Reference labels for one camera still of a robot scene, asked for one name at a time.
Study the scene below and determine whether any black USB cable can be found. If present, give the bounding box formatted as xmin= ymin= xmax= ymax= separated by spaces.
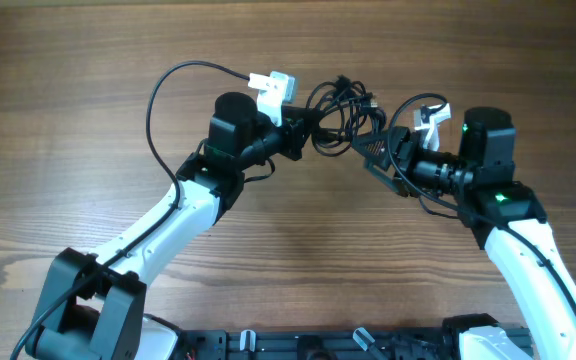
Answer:
xmin=305 ymin=74 xmax=388 ymax=158

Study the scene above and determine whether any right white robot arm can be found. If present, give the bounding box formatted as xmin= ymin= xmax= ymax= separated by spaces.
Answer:
xmin=352 ymin=106 xmax=576 ymax=359

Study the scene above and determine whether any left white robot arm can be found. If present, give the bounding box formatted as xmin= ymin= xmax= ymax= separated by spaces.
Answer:
xmin=11 ymin=92 xmax=324 ymax=359

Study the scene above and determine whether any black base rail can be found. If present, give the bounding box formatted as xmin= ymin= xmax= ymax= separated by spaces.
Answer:
xmin=171 ymin=328 xmax=455 ymax=360

